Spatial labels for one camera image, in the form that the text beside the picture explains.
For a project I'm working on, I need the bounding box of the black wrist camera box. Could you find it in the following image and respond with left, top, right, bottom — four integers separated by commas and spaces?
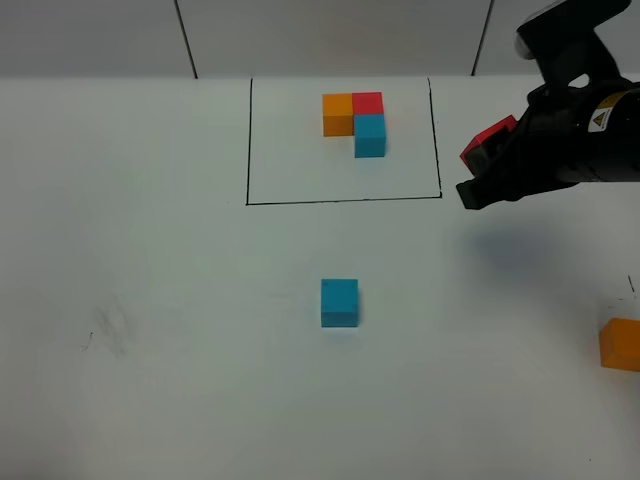
515, 0, 631, 92

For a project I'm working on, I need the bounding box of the blue template block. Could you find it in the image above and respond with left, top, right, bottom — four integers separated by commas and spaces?
354, 114, 387, 158

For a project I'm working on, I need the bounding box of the red template block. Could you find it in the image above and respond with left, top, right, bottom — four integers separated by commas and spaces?
351, 92, 384, 116

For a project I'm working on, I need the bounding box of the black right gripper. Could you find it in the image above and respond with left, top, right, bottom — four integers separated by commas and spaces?
456, 78, 639, 210

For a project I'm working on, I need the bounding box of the orange template block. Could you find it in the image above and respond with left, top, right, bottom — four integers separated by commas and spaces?
322, 93, 354, 137

